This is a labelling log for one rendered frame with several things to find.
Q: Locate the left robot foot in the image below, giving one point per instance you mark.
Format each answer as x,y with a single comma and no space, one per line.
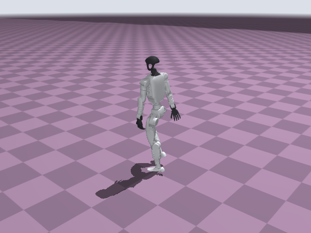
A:
155,169

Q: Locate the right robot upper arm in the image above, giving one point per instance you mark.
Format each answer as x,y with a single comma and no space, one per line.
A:
167,86

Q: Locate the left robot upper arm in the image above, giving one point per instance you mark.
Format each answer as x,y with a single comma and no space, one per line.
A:
144,83

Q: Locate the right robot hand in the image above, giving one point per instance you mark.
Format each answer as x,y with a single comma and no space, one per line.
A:
175,113

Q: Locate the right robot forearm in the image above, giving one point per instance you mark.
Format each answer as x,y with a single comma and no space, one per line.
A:
170,99

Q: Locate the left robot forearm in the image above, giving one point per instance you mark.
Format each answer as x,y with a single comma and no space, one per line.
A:
140,108

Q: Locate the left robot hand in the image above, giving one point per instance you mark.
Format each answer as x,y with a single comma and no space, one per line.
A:
139,123

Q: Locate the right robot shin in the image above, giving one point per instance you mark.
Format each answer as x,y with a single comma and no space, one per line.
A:
157,138

